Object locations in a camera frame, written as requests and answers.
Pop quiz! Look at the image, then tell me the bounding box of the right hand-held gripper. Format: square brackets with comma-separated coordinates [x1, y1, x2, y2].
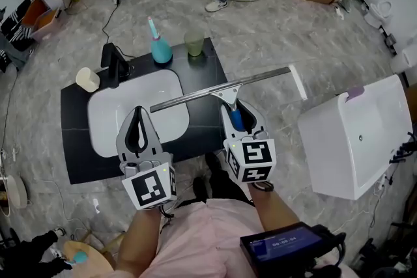
[221, 99, 278, 184]

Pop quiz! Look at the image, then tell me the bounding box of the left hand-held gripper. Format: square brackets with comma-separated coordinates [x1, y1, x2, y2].
[115, 105, 179, 212]

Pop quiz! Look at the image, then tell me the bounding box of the metal squeegee with blue handle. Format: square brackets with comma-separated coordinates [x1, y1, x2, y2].
[149, 66, 291, 133]

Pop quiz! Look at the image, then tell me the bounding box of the person's left forearm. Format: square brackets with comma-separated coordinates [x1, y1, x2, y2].
[115, 206, 164, 274]

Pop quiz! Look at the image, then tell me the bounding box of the person's right forearm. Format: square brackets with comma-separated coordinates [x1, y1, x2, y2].
[249, 184, 299, 232]

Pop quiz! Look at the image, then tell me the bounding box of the white sink basin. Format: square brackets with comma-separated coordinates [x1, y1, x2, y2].
[87, 68, 190, 159]

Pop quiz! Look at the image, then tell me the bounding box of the person's right black shoe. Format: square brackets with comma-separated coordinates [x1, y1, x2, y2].
[205, 152, 225, 180]

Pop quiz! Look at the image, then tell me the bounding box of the person's black shoe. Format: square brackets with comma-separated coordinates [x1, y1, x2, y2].
[192, 176, 209, 204]
[205, 152, 225, 180]

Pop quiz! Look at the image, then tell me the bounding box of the black table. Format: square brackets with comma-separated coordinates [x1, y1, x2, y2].
[60, 37, 229, 186]

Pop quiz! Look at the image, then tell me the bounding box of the person's left black shoe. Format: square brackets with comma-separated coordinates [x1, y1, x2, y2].
[192, 176, 209, 204]

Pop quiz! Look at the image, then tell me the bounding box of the cream cup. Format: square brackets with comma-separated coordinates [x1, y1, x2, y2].
[75, 66, 101, 94]

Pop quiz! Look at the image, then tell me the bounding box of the black faucet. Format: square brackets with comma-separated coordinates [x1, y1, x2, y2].
[100, 42, 134, 89]

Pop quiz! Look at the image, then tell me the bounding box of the white bathtub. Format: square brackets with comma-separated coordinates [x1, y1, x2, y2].
[296, 74, 414, 201]

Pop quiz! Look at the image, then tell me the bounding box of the green translucent cup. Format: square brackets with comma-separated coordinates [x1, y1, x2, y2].
[184, 29, 205, 57]

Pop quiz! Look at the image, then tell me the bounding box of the teal bottle with long nozzle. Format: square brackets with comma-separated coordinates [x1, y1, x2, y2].
[147, 16, 173, 64]

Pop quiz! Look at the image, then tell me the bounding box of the person's pink shirt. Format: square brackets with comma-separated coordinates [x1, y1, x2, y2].
[70, 198, 356, 278]

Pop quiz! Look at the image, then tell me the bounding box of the purple tape strip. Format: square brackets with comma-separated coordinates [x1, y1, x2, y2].
[345, 86, 366, 104]

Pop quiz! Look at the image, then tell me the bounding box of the wooden stool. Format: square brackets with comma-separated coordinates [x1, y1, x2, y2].
[63, 240, 115, 278]

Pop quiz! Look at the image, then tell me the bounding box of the black screen device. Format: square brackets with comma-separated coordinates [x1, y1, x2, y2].
[240, 221, 346, 278]

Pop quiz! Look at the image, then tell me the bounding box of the teal brush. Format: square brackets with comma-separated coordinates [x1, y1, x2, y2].
[66, 251, 89, 266]

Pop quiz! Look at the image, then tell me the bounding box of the round white disc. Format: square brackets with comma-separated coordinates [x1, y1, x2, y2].
[6, 174, 29, 209]

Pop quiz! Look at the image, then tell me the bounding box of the pink storage box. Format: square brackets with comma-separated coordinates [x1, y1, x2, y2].
[31, 8, 63, 43]

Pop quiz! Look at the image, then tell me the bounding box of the black bathtub tap fixture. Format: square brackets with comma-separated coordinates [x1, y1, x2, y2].
[389, 132, 417, 164]

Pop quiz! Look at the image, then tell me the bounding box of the white toilet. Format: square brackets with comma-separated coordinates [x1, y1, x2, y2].
[389, 45, 417, 76]
[364, 0, 394, 29]

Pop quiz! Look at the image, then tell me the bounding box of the striped bag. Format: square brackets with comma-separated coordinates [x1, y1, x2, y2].
[0, 0, 36, 43]

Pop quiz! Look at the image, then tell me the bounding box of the black floor cable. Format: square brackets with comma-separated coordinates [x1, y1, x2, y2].
[102, 0, 136, 59]

